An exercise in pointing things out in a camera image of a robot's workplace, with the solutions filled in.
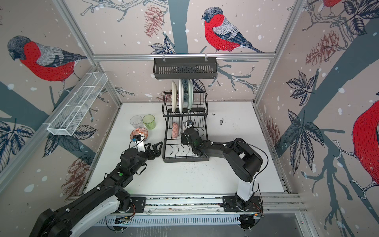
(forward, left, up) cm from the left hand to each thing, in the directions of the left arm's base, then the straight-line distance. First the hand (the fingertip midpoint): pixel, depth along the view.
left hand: (156, 143), depth 79 cm
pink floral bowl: (+13, -9, -6) cm, 17 cm away
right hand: (+12, -16, -9) cm, 21 cm away
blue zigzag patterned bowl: (+17, +17, -13) cm, 28 cm away
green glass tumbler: (+25, +11, -11) cm, 29 cm away
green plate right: (+18, -19, +19) cm, 32 cm away
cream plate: (+18, -10, +19) cm, 28 cm away
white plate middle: (+18, -14, +19) cm, 30 cm away
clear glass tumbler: (+25, +20, -12) cm, 34 cm away
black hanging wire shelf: (+46, -3, +18) cm, 49 cm away
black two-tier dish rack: (+3, -8, -14) cm, 17 cm away
